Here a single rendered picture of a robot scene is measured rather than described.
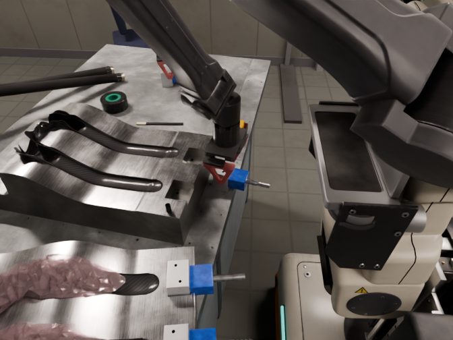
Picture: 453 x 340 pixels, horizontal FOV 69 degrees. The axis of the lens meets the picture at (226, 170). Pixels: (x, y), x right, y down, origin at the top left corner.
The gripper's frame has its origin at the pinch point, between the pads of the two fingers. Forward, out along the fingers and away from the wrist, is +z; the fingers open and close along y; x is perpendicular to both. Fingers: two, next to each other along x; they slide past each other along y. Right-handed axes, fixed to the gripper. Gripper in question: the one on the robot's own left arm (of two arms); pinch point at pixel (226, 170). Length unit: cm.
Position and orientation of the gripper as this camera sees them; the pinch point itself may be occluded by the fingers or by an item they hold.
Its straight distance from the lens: 78.3
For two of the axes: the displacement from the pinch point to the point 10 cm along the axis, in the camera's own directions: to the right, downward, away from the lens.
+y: -3.2, 6.6, -6.8
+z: 0.0, 7.2, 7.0
